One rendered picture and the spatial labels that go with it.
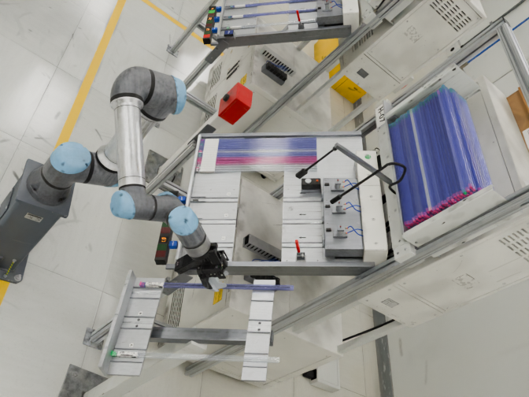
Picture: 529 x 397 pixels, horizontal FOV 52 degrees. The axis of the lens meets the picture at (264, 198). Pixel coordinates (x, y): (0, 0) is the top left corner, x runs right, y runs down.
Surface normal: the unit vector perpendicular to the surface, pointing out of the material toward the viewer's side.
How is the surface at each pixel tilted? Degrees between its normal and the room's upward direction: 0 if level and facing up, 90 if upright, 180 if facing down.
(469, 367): 90
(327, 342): 0
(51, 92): 0
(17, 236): 90
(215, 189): 43
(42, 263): 0
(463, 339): 90
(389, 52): 90
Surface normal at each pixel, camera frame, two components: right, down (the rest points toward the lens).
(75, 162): 0.53, -0.50
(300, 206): -0.07, -0.65
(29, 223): 0.04, 0.80
